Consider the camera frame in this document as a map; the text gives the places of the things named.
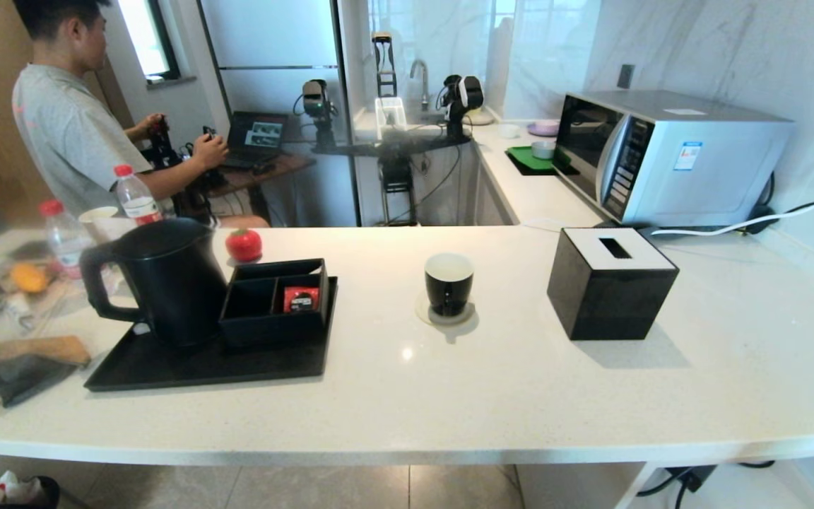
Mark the black electric kettle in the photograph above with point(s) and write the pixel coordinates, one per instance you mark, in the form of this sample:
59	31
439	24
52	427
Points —
174	297

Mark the black mug white inside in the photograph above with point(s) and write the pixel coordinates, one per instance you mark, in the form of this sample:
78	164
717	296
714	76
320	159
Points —
449	293

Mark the round translucent coaster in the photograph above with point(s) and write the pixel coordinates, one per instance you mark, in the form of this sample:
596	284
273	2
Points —
422	316

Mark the black teleoperation stand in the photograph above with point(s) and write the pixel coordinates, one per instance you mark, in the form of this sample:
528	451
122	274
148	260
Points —
396	180

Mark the grey lower kitchen cabinet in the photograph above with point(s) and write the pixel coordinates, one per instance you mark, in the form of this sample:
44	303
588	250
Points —
492	198

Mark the red sachet packet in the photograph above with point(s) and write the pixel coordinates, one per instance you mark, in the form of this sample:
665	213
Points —
301	299

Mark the brown wooden desk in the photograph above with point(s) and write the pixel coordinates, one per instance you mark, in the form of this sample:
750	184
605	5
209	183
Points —
287	164

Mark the green tray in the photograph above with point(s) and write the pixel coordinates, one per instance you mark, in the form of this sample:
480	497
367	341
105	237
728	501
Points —
526	160

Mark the beige round dish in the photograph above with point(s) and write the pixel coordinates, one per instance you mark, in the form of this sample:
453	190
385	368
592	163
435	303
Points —
481	118

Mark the small white bowl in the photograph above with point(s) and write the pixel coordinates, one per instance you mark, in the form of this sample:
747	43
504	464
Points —
509	131

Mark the red tomato-shaped toy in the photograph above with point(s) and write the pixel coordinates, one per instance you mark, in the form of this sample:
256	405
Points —
244	245

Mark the black computer mouse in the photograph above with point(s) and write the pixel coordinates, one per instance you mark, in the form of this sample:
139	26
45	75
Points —
263	168

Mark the black compartment organizer box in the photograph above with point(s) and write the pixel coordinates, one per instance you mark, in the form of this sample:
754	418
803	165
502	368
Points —
258	336

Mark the small white cup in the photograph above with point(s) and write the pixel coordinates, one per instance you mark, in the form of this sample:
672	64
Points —
543	150

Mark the chrome sink faucet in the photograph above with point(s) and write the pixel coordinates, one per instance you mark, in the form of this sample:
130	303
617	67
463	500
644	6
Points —
423	78

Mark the black upright gripper tool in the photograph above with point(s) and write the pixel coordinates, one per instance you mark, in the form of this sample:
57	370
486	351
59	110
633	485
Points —
384	71

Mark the purple plate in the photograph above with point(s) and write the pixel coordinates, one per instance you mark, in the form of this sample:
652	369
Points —
545	128

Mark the black laptop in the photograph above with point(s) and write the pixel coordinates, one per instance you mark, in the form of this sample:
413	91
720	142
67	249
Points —
255	136

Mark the black rectangular serving tray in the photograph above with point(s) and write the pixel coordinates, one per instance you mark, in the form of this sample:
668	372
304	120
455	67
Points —
237	371

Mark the black tissue box white top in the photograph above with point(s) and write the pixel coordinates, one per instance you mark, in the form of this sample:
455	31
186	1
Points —
608	304

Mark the black handheld controller rig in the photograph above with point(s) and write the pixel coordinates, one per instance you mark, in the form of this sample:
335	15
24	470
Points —
191	201

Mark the grey refrigerator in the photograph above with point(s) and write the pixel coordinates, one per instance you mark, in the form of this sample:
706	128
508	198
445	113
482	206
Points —
273	71

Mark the clear water bottle red cap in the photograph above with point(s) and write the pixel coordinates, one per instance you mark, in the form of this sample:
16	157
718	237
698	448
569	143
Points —
137	203
64	238

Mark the silver microwave oven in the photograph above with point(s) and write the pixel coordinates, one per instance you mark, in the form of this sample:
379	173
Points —
704	170

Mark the paper cup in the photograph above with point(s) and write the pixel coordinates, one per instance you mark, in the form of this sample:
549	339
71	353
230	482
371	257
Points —
99	213

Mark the dark-framed window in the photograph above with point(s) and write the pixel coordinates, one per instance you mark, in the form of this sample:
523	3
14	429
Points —
145	35

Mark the person in grey shirt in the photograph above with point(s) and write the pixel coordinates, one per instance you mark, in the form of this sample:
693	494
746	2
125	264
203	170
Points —
68	134

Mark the clear plastic food container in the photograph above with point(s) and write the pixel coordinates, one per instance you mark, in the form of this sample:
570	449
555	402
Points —
39	304

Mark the orange food item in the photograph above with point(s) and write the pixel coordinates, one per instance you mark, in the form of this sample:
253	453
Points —
29	277

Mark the brown and black cloth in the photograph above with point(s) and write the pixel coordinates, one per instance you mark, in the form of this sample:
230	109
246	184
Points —
11	375

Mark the black trash bin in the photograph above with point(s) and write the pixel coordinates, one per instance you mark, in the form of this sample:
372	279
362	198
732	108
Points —
29	495

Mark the white plastic frame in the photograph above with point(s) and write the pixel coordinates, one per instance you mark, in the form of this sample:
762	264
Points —
381	120

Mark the black camera on stand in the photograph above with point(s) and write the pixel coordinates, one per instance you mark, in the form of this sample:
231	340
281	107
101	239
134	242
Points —
316	99

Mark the dark wall switch plate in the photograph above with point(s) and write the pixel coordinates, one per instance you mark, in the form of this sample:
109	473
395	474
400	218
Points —
626	75

